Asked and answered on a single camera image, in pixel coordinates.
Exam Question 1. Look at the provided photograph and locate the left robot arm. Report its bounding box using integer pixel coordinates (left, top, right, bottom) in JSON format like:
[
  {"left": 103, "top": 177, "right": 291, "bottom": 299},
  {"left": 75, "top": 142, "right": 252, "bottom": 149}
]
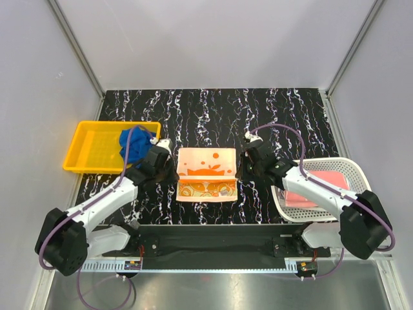
[{"left": 35, "top": 139, "right": 179, "bottom": 276}]

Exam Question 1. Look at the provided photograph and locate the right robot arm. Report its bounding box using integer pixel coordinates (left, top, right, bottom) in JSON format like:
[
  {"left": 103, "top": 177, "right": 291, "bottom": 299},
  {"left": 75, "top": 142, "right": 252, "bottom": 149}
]
[{"left": 237, "top": 140, "right": 396, "bottom": 260}]

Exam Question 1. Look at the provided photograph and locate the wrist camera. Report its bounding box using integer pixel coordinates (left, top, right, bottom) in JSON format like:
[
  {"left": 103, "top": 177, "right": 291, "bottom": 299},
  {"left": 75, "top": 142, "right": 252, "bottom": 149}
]
[
  {"left": 244, "top": 131, "right": 263, "bottom": 143},
  {"left": 156, "top": 138, "right": 173, "bottom": 154}
]

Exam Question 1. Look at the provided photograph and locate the left aluminium frame post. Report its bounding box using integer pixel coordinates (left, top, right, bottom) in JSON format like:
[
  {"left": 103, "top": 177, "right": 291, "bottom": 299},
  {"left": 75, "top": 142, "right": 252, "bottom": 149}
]
[{"left": 46, "top": 0, "right": 106, "bottom": 98}]

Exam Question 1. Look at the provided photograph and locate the aluminium frame post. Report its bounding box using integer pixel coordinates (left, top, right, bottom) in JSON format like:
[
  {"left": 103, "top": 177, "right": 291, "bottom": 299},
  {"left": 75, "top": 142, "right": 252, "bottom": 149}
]
[
  {"left": 325, "top": 0, "right": 388, "bottom": 98},
  {"left": 46, "top": 0, "right": 106, "bottom": 98}
]

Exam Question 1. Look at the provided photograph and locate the orange patterned towel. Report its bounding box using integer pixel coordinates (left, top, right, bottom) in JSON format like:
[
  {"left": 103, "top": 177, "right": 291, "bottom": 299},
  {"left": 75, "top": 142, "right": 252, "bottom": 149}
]
[{"left": 176, "top": 147, "right": 238, "bottom": 203}]

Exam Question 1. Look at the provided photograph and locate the blue towel in bin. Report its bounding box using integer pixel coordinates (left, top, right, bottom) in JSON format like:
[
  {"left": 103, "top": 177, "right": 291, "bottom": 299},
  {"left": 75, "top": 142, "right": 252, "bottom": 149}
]
[{"left": 119, "top": 125, "right": 156, "bottom": 166}]

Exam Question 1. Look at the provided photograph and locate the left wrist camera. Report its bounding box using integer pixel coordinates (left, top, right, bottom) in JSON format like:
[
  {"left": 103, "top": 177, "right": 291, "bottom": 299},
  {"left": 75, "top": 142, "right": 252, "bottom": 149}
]
[{"left": 156, "top": 138, "right": 173, "bottom": 154}]

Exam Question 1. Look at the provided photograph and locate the yellow plastic bin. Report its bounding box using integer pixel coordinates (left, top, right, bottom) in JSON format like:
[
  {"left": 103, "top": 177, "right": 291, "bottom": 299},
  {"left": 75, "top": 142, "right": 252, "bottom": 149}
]
[{"left": 63, "top": 121, "right": 161, "bottom": 174}]

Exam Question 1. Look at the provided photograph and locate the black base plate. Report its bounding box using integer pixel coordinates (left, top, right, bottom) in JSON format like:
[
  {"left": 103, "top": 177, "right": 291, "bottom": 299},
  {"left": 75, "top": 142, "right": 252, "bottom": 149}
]
[{"left": 104, "top": 224, "right": 331, "bottom": 272}]

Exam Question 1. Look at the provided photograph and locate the right aluminium frame post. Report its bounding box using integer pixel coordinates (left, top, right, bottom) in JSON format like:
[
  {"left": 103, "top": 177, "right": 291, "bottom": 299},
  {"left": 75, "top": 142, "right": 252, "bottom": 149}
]
[{"left": 325, "top": 0, "right": 388, "bottom": 98}]

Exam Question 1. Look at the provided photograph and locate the right controller board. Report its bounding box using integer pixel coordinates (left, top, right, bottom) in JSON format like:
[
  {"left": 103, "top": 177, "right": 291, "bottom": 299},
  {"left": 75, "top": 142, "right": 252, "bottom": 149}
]
[{"left": 298, "top": 261, "right": 318, "bottom": 273}]

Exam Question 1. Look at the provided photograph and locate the pink white towel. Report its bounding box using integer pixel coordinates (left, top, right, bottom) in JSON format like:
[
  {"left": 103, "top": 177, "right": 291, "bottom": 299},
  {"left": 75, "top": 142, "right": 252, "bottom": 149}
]
[{"left": 283, "top": 170, "right": 350, "bottom": 209}]

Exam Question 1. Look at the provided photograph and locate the controller board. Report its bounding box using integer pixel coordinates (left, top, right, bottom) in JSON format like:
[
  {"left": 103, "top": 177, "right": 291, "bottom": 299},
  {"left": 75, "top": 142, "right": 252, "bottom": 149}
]
[
  {"left": 124, "top": 260, "right": 141, "bottom": 271},
  {"left": 298, "top": 261, "right": 318, "bottom": 273}
]

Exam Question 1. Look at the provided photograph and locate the left controller board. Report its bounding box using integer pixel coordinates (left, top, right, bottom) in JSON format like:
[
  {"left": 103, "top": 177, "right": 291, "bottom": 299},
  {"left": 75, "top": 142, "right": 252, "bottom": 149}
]
[{"left": 124, "top": 260, "right": 141, "bottom": 271}]

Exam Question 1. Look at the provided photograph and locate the white plastic basket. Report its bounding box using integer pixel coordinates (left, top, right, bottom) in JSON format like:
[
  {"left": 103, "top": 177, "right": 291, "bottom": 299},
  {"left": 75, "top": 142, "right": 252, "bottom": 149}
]
[{"left": 272, "top": 157, "right": 371, "bottom": 223}]

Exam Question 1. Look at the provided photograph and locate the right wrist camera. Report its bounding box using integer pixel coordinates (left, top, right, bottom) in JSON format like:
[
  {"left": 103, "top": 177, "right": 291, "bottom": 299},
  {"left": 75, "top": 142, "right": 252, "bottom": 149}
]
[{"left": 244, "top": 131, "right": 263, "bottom": 143}]

